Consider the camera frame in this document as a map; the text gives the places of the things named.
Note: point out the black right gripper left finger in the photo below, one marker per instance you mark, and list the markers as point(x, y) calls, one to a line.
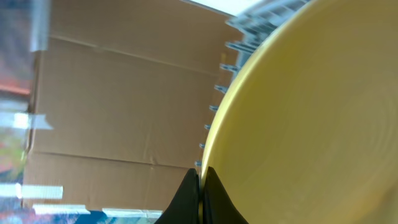
point(184, 206)

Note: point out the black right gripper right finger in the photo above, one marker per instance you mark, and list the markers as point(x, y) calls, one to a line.
point(217, 205)

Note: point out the yellow plate with scraps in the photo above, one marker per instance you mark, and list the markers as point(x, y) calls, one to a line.
point(308, 133)

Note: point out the grey dishwasher rack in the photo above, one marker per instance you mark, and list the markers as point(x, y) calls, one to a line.
point(256, 24)

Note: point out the brown cardboard box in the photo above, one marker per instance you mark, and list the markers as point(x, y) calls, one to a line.
point(125, 86)

